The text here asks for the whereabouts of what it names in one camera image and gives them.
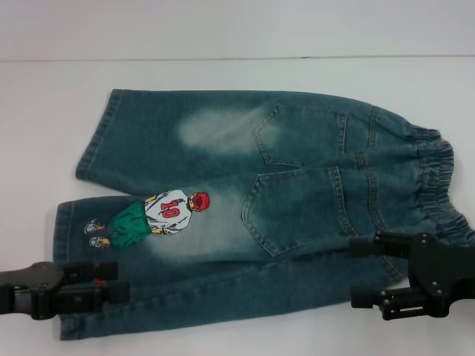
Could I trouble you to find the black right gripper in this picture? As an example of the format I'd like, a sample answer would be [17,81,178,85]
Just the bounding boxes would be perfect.
[350,231,475,321]

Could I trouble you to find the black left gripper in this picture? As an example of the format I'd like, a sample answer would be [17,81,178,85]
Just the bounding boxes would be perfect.
[0,261,131,322]

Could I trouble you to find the blue denim shorts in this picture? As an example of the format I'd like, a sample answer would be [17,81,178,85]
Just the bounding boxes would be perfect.
[51,88,475,341]

